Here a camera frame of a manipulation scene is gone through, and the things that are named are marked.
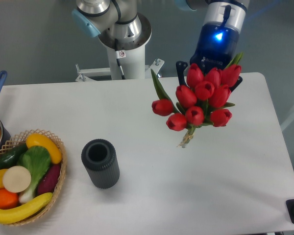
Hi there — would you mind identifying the purple sweet potato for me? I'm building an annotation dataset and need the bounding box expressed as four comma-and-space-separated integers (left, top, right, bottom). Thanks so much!
36, 164, 61, 195

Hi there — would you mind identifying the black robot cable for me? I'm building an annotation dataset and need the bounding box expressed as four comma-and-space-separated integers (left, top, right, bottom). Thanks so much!
113, 38, 126, 80

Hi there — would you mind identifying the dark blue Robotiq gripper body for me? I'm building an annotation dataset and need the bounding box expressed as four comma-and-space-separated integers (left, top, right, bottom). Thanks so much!
190, 23, 239, 73

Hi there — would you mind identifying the dark green cucumber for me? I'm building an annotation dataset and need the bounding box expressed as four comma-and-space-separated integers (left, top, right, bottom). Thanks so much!
0, 143, 27, 170

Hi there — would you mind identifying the red tulip bouquet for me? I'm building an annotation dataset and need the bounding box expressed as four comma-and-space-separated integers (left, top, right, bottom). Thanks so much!
151, 53, 243, 148

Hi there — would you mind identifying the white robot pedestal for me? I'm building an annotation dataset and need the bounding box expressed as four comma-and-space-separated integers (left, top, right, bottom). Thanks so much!
75, 45, 165, 82

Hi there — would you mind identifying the dark grey ribbed vase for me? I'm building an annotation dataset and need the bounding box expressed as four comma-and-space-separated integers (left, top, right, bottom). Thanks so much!
81, 139, 120, 189

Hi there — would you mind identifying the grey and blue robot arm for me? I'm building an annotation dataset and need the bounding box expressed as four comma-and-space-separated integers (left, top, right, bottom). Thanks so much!
72, 0, 249, 82

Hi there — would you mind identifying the orange fruit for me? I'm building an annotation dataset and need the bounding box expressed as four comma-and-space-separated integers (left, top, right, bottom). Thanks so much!
0, 188, 19, 210

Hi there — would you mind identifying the beige round radish slice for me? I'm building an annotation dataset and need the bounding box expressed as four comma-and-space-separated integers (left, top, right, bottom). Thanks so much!
2, 165, 31, 193

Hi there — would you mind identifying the green bok choy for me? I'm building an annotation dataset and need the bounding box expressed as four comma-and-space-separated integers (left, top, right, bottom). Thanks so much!
17, 146, 51, 204

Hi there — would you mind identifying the yellow banana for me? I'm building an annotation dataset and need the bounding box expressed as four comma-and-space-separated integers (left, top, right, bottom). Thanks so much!
0, 192, 53, 224

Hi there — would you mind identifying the woven wicker basket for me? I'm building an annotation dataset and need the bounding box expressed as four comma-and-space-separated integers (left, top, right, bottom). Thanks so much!
0, 129, 67, 226

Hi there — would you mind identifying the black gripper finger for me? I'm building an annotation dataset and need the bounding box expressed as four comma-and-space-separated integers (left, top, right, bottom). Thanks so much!
229, 76, 243, 92
175, 61, 188, 86

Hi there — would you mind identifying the yellow squash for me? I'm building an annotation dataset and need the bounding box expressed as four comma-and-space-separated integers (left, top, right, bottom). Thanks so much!
26, 133, 62, 164

